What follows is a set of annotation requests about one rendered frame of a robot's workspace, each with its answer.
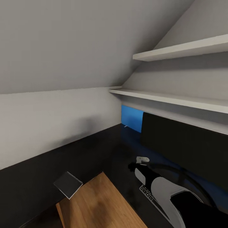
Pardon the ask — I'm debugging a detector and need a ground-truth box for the notebook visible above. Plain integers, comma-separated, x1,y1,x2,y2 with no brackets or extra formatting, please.
53,172,83,199

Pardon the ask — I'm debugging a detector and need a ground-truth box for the keyboard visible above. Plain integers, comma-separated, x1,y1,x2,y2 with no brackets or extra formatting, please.
139,185,175,228

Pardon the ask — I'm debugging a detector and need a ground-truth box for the monitor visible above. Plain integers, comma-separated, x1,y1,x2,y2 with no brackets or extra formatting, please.
140,112,228,210

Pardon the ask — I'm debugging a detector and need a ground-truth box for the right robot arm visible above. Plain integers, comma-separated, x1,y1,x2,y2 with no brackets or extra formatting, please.
128,156,228,228

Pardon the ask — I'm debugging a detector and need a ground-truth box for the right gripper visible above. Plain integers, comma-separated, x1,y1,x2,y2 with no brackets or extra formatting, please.
128,163,139,172

